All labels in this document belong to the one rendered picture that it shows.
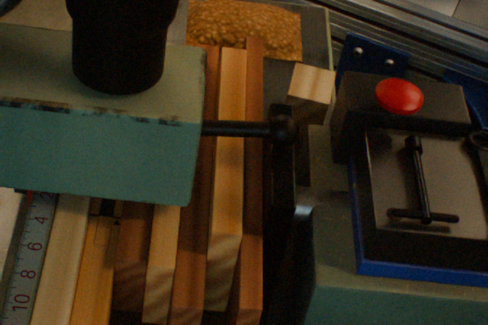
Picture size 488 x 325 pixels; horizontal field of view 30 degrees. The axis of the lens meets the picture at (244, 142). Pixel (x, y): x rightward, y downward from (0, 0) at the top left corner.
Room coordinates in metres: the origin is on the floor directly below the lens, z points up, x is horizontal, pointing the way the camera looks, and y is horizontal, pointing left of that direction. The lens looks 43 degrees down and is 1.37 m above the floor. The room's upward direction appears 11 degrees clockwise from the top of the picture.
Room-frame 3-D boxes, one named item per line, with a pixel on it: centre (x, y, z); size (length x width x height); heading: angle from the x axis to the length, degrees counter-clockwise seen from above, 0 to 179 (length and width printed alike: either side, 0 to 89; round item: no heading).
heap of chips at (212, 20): (0.64, 0.02, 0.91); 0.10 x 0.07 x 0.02; 97
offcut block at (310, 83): (0.54, -0.04, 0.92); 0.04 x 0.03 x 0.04; 176
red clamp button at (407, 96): (0.44, -0.09, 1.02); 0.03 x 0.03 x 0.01
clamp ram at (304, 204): (0.40, -0.05, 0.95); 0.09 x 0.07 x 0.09; 7
